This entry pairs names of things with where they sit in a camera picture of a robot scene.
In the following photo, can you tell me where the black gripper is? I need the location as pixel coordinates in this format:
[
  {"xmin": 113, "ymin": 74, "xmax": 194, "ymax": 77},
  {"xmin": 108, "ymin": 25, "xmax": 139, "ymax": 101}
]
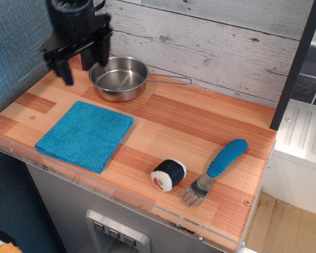
[{"xmin": 40, "ymin": 1, "xmax": 112, "ymax": 85}]

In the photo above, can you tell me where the small steel pot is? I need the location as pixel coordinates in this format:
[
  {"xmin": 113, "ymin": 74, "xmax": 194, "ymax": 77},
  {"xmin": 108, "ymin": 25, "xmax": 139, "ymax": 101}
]
[{"xmin": 88, "ymin": 55, "xmax": 193, "ymax": 103}]

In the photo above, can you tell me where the blue towel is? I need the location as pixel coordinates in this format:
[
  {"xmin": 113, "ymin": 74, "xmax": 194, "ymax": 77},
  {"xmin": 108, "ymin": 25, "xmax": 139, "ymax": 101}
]
[{"xmin": 35, "ymin": 101, "xmax": 134, "ymax": 174}]

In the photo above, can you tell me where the clear acrylic edge guard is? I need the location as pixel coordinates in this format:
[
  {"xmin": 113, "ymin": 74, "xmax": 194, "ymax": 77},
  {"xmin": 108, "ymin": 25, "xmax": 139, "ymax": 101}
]
[{"xmin": 0, "ymin": 137, "xmax": 246, "ymax": 252}]

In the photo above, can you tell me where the plush sushi roll toy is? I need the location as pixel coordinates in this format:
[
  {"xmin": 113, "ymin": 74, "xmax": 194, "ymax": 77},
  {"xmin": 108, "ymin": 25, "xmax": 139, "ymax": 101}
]
[{"xmin": 151, "ymin": 158, "xmax": 186, "ymax": 192}]

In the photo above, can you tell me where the silver dispenser panel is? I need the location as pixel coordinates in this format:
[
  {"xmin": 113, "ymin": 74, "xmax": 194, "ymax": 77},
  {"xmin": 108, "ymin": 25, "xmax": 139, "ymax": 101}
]
[{"xmin": 85, "ymin": 209, "xmax": 151, "ymax": 252}]

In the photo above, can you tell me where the orange object at corner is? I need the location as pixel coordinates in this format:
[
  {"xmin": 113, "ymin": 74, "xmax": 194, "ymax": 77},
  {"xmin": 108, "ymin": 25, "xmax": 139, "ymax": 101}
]
[{"xmin": 0, "ymin": 243, "xmax": 22, "ymax": 253}]

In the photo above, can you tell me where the white toy sink unit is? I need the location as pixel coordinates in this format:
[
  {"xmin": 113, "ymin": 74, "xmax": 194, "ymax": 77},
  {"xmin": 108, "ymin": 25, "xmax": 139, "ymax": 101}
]
[{"xmin": 262, "ymin": 100, "xmax": 316, "ymax": 214}]

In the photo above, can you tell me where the dark left post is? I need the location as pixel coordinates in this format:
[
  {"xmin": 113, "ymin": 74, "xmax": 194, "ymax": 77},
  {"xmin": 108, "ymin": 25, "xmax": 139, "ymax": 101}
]
[{"xmin": 81, "ymin": 50, "xmax": 100, "ymax": 71}]

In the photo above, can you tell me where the dark post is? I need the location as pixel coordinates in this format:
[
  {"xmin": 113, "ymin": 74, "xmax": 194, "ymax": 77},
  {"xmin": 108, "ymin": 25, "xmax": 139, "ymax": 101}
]
[
  {"xmin": 81, "ymin": 50, "xmax": 100, "ymax": 71},
  {"xmin": 270, "ymin": 0, "xmax": 316, "ymax": 131}
]

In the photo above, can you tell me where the blue handled metal fork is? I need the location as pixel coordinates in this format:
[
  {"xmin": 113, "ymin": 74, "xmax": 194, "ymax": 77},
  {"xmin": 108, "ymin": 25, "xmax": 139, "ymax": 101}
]
[{"xmin": 180, "ymin": 139, "xmax": 248, "ymax": 207}]

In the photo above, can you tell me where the dark right post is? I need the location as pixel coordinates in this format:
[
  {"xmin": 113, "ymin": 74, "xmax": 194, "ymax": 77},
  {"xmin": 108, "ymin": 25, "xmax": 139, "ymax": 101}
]
[{"xmin": 270, "ymin": 0, "xmax": 316, "ymax": 131}]

